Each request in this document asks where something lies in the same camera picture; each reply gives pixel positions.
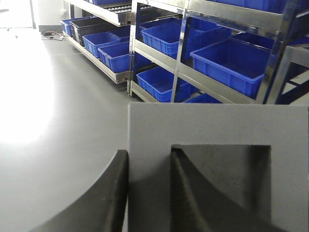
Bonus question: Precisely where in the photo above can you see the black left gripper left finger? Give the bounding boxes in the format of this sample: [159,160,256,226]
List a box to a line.
[31,150,128,232]

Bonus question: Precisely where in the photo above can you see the blue shelf bin large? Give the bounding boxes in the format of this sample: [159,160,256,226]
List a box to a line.
[190,39,270,99]

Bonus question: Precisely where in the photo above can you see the red and black floor cables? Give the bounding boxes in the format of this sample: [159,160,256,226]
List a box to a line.
[41,30,65,41]

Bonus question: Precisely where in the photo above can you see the blue far rack bin back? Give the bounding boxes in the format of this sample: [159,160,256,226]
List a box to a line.
[60,16,91,37]

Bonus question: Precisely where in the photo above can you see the black plastic bin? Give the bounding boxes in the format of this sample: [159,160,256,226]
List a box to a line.
[70,17,117,47]

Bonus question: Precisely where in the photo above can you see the blue rack bin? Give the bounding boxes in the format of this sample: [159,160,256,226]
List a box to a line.
[82,32,121,58]
[60,16,91,37]
[98,41,153,73]

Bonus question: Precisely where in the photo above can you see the steel shelving rack far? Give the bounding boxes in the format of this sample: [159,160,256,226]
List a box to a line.
[64,0,132,84]

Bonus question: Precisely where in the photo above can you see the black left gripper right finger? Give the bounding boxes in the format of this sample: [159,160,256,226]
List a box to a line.
[170,148,282,232]

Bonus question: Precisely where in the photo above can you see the steel shelving rack near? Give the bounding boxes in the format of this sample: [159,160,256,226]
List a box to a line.
[128,0,309,104]

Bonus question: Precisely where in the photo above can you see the blue far rack bin front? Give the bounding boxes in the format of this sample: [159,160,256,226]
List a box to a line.
[98,41,153,73]

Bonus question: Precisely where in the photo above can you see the blue shelf bin middle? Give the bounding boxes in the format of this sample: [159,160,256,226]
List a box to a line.
[141,18,232,59]

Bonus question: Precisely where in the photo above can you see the steel shelving rack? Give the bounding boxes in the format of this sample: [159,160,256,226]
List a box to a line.
[64,0,132,84]
[128,0,309,104]

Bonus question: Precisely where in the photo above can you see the gray hollow square base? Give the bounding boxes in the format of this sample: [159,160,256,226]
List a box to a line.
[128,102,309,232]

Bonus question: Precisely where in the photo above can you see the blue shelf bin lower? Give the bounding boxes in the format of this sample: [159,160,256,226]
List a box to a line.
[136,66,198,102]

